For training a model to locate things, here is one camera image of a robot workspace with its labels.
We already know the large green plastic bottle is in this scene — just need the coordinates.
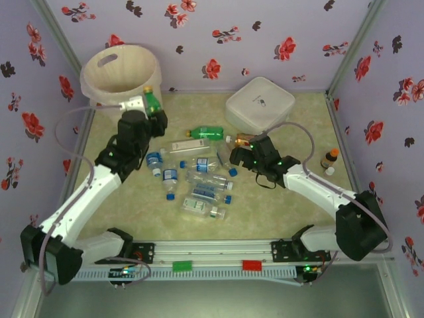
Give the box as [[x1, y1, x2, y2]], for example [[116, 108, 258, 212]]
[[184, 125, 226, 140]]

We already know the white slotted cable duct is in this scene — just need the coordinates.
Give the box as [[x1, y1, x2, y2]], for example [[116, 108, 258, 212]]
[[74, 266, 297, 283]]

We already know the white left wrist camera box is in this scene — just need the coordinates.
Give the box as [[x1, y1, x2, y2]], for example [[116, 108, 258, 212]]
[[119, 95, 147, 114]]

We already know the brown bottle orange cap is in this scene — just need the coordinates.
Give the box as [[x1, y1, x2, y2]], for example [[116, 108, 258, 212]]
[[319, 148, 340, 169]]

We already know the aluminium frame post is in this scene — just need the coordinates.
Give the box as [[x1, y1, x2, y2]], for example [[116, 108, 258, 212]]
[[28, 0, 83, 79], [326, 0, 388, 97]]

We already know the clear flat rectangular bottle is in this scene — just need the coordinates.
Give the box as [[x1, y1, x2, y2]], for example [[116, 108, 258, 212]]
[[160, 138, 212, 156]]

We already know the crushed clear bottle blue label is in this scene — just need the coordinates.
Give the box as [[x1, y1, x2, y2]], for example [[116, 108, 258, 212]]
[[145, 151, 164, 177]]

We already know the clear bottle green label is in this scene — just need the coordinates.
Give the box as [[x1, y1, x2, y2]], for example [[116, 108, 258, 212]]
[[180, 196, 227, 221]]

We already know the grey left arm cable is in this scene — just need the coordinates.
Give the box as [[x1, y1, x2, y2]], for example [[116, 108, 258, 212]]
[[38, 104, 152, 296]]

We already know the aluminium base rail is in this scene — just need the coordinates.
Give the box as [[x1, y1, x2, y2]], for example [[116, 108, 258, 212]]
[[132, 240, 332, 266]]

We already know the small green bottle yellow cap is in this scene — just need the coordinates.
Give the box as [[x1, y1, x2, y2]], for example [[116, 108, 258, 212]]
[[142, 85, 164, 117]]

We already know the white square lidded container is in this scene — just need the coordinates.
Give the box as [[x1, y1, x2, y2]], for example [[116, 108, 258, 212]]
[[225, 76, 296, 136]]

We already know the beige plastic bucket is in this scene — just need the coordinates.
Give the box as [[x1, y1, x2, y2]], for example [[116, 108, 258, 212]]
[[80, 44, 163, 103]]

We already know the grey right arm cable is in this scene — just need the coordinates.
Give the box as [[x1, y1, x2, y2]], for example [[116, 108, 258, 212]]
[[263, 121, 394, 286]]

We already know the small circuit board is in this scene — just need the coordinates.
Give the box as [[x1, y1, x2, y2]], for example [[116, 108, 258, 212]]
[[109, 266, 138, 280], [296, 264, 325, 286]]

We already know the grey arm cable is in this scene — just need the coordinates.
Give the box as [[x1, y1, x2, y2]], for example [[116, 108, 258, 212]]
[[263, 121, 394, 286], [38, 104, 152, 296]]

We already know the orange label bottle white cap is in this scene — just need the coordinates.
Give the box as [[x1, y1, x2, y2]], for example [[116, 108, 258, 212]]
[[225, 132, 258, 147]]

